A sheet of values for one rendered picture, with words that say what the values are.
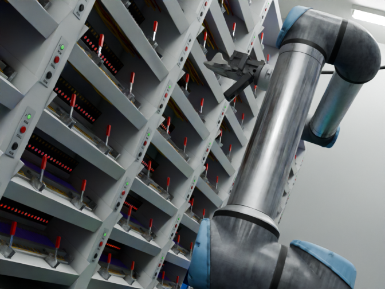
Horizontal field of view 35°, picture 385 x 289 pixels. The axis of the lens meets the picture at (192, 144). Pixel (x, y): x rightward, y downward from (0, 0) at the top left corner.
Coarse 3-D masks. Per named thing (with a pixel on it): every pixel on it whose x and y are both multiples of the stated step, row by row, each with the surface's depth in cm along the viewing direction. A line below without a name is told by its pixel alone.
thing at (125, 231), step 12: (132, 204) 263; (120, 216) 211; (132, 216) 264; (120, 228) 220; (132, 228) 242; (144, 228) 258; (156, 228) 270; (120, 240) 223; (132, 240) 233; (144, 240) 244; (156, 240) 268; (168, 240) 267; (156, 252) 264
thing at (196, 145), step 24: (264, 0) 290; (240, 24) 289; (216, 48) 289; (192, 96) 284; (216, 120) 279; (192, 144) 277; (168, 168) 277; (144, 216) 273; (168, 216) 270; (144, 264) 266
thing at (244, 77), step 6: (240, 78) 207; (246, 78) 206; (252, 78) 207; (234, 84) 206; (240, 84) 206; (246, 84) 208; (228, 90) 206; (234, 90) 206; (240, 90) 208; (228, 96) 206; (234, 96) 207
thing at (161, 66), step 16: (96, 0) 175; (112, 0) 163; (112, 16) 168; (128, 16) 173; (112, 32) 200; (128, 32) 178; (128, 48) 214; (144, 48) 190; (160, 48) 215; (160, 64) 204; (160, 80) 211
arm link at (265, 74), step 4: (268, 64) 206; (264, 68) 204; (268, 68) 204; (272, 68) 203; (260, 72) 204; (264, 72) 203; (268, 72) 202; (272, 72) 202; (260, 76) 203; (264, 76) 203; (268, 76) 203; (260, 80) 204; (264, 80) 203; (268, 80) 202; (260, 84) 204; (264, 84) 204; (268, 84) 203; (260, 88) 206; (264, 88) 205
